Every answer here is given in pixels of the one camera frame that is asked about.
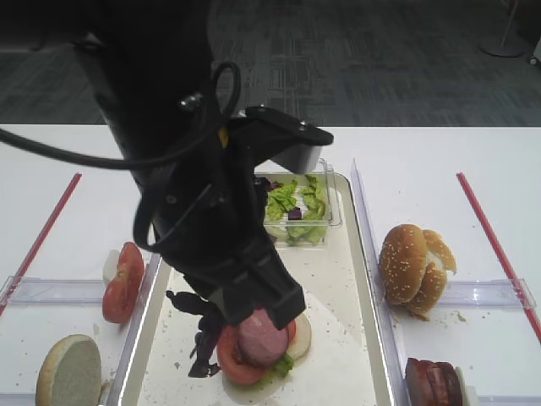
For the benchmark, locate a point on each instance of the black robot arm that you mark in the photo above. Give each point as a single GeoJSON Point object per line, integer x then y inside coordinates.
{"type": "Point", "coordinates": [148, 63]}

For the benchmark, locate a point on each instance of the clear plastic salad box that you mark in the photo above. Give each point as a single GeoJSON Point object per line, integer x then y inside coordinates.
{"type": "Point", "coordinates": [322, 169]}

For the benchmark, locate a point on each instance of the right red strip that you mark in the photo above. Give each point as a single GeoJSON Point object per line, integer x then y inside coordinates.
{"type": "Point", "coordinates": [498, 249]}

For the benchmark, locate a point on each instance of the purple cabbage piece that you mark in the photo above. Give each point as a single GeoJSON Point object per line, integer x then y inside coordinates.
{"type": "Point", "coordinates": [206, 338]}

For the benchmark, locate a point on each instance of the lower right clear pusher track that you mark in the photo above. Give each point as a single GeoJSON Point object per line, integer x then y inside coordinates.
{"type": "Point", "coordinates": [493, 400]}

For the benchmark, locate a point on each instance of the round stand base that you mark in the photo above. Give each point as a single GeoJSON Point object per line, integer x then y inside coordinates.
{"type": "Point", "coordinates": [507, 46]}

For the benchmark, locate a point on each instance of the tomato slice on bun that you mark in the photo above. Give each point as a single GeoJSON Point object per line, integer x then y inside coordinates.
{"type": "Point", "coordinates": [236, 363]}

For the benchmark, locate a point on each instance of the upper left clear pusher track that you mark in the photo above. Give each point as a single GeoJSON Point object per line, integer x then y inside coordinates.
{"type": "Point", "coordinates": [27, 291]}

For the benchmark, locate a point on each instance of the clear divider rail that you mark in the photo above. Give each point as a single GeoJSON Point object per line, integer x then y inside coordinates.
{"type": "Point", "coordinates": [125, 386]}
{"type": "Point", "coordinates": [396, 387]}

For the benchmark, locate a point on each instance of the silver metal tray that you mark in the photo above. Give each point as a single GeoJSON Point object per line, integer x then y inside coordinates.
{"type": "Point", "coordinates": [343, 365]}

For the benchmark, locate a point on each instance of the sesame burger buns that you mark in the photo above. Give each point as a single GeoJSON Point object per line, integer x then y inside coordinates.
{"type": "Point", "coordinates": [413, 265]}

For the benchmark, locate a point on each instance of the bottom bun on tray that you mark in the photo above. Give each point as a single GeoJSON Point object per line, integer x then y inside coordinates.
{"type": "Point", "coordinates": [301, 338]}

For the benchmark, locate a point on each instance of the white pusher block sausage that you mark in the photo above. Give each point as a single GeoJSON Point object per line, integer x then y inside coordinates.
{"type": "Point", "coordinates": [469, 393]}

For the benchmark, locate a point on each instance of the upright bun half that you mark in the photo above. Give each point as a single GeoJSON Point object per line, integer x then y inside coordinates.
{"type": "Point", "coordinates": [70, 373]}

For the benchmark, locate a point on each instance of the left red strip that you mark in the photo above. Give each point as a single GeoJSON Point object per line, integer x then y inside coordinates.
{"type": "Point", "coordinates": [40, 241]}

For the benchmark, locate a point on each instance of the purple cabbage shreds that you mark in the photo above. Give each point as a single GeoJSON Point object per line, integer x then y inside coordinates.
{"type": "Point", "coordinates": [281, 200]}

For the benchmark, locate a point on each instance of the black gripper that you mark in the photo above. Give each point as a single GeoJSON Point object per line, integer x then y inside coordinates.
{"type": "Point", "coordinates": [207, 210]}

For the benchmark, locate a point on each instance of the pink meat patty slice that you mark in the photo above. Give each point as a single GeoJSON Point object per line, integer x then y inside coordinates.
{"type": "Point", "coordinates": [259, 342]}

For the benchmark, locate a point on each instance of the sliced red sausage stack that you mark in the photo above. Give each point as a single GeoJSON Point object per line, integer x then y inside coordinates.
{"type": "Point", "coordinates": [432, 383]}

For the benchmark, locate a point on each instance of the upright tomato slices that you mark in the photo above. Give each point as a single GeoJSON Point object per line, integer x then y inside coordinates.
{"type": "Point", "coordinates": [122, 291]}

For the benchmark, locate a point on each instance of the clear pusher track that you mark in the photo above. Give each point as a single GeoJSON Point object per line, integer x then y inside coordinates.
{"type": "Point", "coordinates": [503, 294]}
{"type": "Point", "coordinates": [493, 400]}
{"type": "Point", "coordinates": [27, 291]}

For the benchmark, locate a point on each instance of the left clear divider rail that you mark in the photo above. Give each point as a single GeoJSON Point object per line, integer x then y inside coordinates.
{"type": "Point", "coordinates": [125, 386]}

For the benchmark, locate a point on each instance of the right clear divider rail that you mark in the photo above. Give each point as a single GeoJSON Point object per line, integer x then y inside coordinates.
{"type": "Point", "coordinates": [396, 387]}

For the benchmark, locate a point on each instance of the white pusher block tomato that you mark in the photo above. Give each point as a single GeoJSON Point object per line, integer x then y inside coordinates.
{"type": "Point", "coordinates": [109, 269]}

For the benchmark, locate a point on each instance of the lettuce under tomato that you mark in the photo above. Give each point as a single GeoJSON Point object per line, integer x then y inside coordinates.
{"type": "Point", "coordinates": [280, 370]}

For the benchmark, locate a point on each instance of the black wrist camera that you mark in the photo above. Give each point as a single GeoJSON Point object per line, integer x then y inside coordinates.
{"type": "Point", "coordinates": [269, 134]}

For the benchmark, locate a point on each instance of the green lettuce leaves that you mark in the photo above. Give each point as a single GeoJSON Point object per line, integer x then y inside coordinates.
{"type": "Point", "coordinates": [311, 229]}

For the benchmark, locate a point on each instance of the red strip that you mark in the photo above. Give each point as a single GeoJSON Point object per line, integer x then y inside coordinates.
{"type": "Point", "coordinates": [40, 241]}
{"type": "Point", "coordinates": [498, 249]}

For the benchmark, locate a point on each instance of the upper right clear pusher track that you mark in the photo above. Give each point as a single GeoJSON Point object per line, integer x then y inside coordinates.
{"type": "Point", "coordinates": [503, 294]}

